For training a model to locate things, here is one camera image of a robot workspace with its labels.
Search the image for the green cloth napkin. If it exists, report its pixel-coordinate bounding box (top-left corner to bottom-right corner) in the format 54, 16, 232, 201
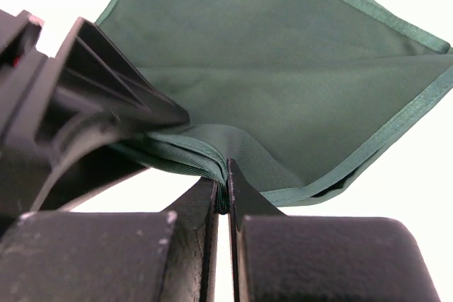
97, 0, 452, 211

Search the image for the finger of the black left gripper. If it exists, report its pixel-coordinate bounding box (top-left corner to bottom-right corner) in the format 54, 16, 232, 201
55, 17, 190, 129

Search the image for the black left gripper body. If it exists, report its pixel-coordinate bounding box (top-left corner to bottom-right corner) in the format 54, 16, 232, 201
1, 11, 145, 223

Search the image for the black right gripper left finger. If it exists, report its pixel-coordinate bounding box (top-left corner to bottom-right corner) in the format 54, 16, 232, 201
1, 178, 218, 301

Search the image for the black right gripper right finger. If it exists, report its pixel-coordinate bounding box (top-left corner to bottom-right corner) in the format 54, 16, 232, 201
227, 159, 439, 302

